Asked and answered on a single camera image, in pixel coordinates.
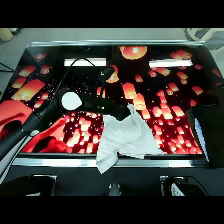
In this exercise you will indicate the silver frame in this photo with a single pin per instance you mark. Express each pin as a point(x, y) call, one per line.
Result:
point(66, 162)

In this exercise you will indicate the white T-shirt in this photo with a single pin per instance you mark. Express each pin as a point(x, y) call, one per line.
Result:
point(128, 138)

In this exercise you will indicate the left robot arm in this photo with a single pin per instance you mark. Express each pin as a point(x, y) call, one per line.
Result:
point(33, 120)

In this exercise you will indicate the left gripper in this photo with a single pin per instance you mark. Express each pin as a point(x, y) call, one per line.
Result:
point(115, 112)

